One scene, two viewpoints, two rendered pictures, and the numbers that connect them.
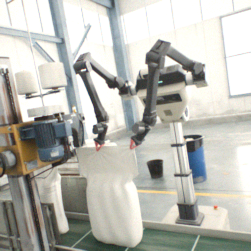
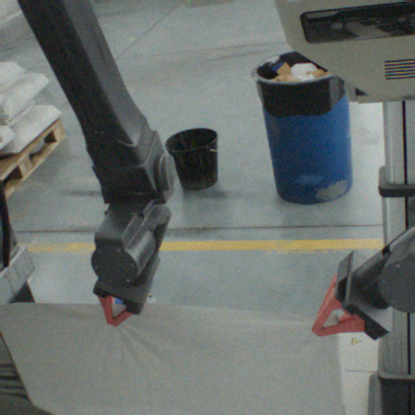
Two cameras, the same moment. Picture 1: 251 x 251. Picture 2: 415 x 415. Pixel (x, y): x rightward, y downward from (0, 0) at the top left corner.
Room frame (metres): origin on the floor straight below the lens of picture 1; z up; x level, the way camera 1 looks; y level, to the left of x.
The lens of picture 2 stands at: (1.07, 0.21, 1.59)
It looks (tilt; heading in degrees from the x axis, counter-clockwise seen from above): 29 degrees down; 348
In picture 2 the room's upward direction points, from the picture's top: 11 degrees counter-clockwise
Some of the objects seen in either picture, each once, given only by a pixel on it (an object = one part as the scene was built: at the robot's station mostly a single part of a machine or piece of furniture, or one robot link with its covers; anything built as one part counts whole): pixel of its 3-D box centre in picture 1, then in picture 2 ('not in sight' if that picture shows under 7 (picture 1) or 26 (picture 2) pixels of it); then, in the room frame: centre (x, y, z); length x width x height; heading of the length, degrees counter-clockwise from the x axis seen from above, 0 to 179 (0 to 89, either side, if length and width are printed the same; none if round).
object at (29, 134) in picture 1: (32, 132); not in sight; (1.58, 0.58, 1.27); 0.12 x 0.09 x 0.09; 149
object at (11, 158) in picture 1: (6, 159); not in sight; (1.54, 0.76, 1.14); 0.11 x 0.06 x 0.11; 59
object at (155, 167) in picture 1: (156, 168); (195, 160); (4.21, -0.38, 0.13); 0.30 x 0.30 x 0.26
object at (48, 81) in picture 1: (52, 76); not in sight; (1.70, 0.42, 1.61); 0.17 x 0.17 x 0.17
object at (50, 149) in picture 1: (48, 140); not in sight; (1.57, 0.49, 1.21); 0.15 x 0.15 x 0.25
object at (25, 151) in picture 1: (27, 145); not in sight; (1.71, 0.68, 1.18); 0.34 x 0.25 x 0.31; 149
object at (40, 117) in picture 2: not in sight; (15, 130); (5.33, 0.58, 0.20); 0.67 x 0.43 x 0.15; 149
